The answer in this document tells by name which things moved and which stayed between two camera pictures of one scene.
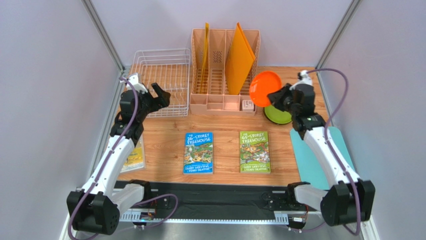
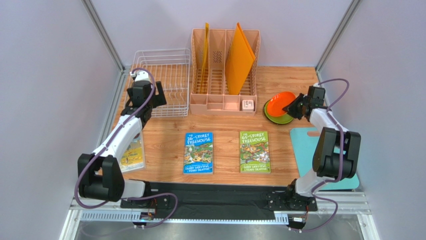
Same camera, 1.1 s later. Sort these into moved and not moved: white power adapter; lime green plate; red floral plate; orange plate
Moved: orange plate
Not moved: white power adapter; red floral plate; lime green plate
